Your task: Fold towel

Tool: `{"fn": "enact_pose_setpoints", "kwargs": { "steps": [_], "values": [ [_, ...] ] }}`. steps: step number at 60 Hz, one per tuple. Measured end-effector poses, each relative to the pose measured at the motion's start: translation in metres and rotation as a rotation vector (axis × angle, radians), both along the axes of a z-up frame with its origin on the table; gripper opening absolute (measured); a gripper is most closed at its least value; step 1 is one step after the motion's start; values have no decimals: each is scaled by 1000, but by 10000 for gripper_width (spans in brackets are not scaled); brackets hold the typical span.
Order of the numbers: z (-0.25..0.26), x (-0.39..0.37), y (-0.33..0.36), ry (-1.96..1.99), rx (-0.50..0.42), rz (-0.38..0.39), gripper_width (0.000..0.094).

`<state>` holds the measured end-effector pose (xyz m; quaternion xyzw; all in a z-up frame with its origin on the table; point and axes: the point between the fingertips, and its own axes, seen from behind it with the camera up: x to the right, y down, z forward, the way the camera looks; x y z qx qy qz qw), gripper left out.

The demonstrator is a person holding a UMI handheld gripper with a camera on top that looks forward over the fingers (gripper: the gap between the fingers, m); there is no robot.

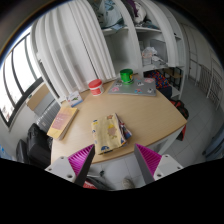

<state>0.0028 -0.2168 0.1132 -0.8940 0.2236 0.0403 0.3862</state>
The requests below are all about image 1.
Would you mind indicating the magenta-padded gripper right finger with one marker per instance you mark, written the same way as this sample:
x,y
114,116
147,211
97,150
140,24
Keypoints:
x,y
150,160

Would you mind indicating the large black bag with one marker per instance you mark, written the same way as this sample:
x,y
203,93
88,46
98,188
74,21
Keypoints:
x,y
39,145

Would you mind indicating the white shelf unit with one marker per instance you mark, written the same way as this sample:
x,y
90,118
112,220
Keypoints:
x,y
150,40

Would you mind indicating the black-framed window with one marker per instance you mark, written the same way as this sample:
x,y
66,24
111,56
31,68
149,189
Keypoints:
x,y
16,80

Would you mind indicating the yellow and pink book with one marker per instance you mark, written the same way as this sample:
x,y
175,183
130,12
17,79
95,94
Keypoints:
x,y
62,121

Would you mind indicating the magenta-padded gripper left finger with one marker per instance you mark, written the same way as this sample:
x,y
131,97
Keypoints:
x,y
80,161

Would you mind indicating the yellow patterned towel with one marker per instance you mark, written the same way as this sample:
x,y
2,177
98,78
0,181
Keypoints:
x,y
109,133

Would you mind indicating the white jar with red lid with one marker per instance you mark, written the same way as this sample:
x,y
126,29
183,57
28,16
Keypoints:
x,y
96,88

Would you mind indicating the grey laptop with stickers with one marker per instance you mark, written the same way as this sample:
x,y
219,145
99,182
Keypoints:
x,y
133,88

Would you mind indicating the grey ribbed radiator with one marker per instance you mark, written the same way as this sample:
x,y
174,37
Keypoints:
x,y
48,115

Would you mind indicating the small black bag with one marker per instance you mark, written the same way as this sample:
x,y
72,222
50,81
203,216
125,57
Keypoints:
x,y
22,151

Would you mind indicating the green round can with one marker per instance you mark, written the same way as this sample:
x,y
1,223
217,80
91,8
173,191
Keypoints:
x,y
127,76

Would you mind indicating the red and black bag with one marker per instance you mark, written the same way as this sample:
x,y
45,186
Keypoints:
x,y
181,111

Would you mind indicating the white pleated curtain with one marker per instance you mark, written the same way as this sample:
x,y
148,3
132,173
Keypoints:
x,y
73,50

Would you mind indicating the white metal rack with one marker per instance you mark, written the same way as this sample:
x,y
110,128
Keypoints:
x,y
211,83

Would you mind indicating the light wooden board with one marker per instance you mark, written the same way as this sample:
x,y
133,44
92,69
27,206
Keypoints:
x,y
38,96

